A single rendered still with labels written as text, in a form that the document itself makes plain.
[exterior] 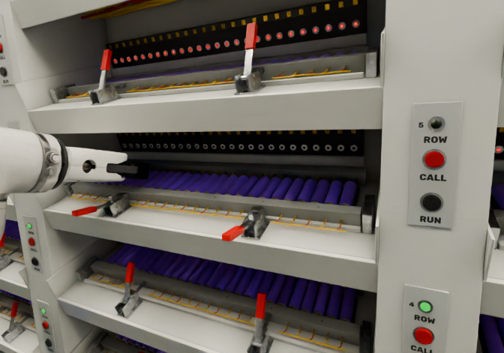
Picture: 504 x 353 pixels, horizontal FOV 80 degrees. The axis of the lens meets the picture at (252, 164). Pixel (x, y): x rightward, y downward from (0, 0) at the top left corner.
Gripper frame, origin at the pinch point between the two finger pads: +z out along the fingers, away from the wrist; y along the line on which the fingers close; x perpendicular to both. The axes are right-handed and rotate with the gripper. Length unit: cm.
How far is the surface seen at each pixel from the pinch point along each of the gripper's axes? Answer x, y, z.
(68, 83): -17.1, 16.5, -3.5
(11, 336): 44, 41, 4
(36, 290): 27.1, 23.4, -1.7
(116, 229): 10.3, -2.8, -4.9
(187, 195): 3.6, -14.5, -1.4
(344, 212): 3.8, -39.6, -1.5
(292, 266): 11.1, -33.9, -4.0
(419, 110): -7.3, -47.2, -9.3
